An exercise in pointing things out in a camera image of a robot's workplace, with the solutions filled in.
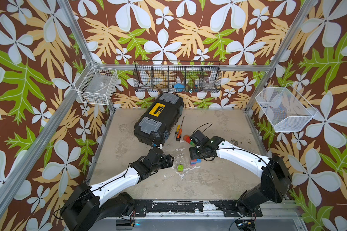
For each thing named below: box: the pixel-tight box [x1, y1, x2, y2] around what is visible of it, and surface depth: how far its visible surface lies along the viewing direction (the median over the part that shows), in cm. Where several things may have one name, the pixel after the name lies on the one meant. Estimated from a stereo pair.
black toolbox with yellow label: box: [133, 91, 185, 146], surface depth 93 cm
